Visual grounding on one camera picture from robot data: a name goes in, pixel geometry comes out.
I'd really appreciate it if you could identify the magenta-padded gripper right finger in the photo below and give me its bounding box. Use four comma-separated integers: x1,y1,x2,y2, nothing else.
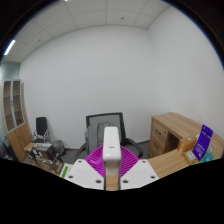
119,145,160,191

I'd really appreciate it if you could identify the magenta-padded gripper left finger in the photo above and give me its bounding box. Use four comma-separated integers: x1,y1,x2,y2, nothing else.
63,146,106,191

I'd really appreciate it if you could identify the white charger block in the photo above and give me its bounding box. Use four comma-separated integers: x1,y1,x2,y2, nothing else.
102,126,122,178

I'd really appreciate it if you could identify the grey backpack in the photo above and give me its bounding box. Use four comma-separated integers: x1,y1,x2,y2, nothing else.
84,122,116,155

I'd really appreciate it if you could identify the wooden drawer unit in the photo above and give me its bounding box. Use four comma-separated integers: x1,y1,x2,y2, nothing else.
147,112,204,159

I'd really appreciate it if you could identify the orange box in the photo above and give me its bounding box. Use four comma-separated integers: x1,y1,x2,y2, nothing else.
177,136,198,155

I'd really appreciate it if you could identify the black mesh office chair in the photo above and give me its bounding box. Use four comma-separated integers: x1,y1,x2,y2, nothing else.
73,112,145,161

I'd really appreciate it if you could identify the brown cardboard box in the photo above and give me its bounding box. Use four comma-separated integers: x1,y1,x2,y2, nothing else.
23,142,38,158

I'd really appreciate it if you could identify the small black chair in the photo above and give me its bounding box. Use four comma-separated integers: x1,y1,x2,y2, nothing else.
32,116,51,144

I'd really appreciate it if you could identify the purple standing pouch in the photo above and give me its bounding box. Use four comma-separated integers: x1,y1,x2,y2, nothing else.
192,124,214,163

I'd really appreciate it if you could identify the wooden shelf cabinet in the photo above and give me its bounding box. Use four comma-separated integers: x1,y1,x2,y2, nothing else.
0,79,33,162

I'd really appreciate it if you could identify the black bag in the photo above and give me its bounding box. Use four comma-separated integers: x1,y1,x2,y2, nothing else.
0,139,15,160

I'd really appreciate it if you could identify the ceiling light strip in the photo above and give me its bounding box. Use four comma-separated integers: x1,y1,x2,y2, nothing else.
3,39,17,57

